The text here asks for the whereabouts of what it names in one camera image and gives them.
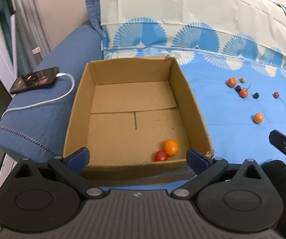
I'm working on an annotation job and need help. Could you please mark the white charging cable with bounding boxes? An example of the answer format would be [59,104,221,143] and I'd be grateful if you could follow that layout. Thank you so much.
[2,73,75,119]

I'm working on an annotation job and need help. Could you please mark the white furniture edge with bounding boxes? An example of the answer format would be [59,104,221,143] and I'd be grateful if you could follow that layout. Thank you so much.
[0,153,17,231]

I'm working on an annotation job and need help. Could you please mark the grey curtain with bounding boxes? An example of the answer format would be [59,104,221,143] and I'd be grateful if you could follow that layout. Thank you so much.
[7,0,51,79]

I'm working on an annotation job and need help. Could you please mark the black smartphone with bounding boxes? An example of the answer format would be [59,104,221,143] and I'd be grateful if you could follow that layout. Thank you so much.
[10,67,59,95]

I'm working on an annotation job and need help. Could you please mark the blue fan-print bed sheet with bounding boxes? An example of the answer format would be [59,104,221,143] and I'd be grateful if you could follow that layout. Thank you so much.
[97,0,286,188]

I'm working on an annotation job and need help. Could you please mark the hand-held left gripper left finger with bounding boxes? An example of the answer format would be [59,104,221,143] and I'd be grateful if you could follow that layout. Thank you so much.
[14,147,103,200]

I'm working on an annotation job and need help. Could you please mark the cardboard box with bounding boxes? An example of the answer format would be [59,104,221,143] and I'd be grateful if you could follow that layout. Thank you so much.
[62,56,214,187]

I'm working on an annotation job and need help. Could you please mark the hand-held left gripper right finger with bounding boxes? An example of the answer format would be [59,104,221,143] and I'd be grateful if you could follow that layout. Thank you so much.
[171,149,262,200]

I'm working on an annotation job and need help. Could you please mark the blue sofa cover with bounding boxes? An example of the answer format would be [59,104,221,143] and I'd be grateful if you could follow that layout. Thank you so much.
[0,0,104,160]

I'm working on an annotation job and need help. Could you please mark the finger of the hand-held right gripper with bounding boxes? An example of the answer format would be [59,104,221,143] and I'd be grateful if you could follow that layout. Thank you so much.
[269,130,286,155]

